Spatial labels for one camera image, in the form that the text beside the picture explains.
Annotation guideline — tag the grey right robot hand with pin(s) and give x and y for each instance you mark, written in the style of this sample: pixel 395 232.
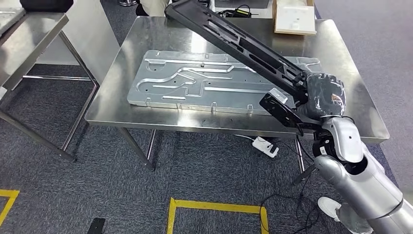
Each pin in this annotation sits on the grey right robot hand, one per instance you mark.
pixel 326 95

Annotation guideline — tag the long black plastic part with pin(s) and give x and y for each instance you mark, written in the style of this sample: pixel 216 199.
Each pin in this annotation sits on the long black plastic part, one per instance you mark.
pixel 232 35

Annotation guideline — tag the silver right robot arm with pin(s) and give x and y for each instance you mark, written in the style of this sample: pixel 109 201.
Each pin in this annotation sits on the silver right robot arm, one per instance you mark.
pixel 361 184

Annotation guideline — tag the stainless steel workbench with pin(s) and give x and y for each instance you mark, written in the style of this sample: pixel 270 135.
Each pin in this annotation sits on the stainless steel workbench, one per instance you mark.
pixel 161 35

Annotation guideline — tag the white power strip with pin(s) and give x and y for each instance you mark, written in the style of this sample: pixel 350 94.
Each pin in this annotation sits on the white power strip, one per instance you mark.
pixel 264 147

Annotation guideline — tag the cardboard box with white insert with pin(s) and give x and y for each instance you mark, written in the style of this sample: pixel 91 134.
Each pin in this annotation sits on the cardboard box with white insert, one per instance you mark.
pixel 295 19

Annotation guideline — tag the person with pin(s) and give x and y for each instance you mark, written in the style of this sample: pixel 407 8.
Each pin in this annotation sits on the person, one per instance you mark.
pixel 155 6
pixel 329 206

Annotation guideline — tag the black charger with yellow label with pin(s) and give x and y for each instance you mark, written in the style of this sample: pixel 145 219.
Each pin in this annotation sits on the black charger with yellow label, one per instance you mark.
pixel 240 13

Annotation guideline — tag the yellow floor tape square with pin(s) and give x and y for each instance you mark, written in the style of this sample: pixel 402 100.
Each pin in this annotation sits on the yellow floor tape square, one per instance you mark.
pixel 209 205

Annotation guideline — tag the chrome chair base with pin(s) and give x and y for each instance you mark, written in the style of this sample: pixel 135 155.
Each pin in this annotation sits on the chrome chair base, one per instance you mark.
pixel 128 2

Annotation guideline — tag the white cabinet panel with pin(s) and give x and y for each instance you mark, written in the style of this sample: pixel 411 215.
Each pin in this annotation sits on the white cabinet panel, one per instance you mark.
pixel 93 38

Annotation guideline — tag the black flat plate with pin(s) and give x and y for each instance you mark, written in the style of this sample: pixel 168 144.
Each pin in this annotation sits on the black flat plate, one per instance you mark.
pixel 96 226

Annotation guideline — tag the black bag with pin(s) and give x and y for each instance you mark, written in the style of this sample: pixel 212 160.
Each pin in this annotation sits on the black bag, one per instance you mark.
pixel 46 5

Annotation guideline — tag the stainless steel side table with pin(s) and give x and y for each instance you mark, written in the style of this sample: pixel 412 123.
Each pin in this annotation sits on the stainless steel side table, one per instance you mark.
pixel 32 38

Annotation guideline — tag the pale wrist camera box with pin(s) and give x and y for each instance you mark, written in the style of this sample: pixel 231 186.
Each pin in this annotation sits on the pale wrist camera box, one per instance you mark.
pixel 277 96

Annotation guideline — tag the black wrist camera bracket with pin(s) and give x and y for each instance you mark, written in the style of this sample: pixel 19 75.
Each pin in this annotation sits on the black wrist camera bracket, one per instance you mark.
pixel 280 113

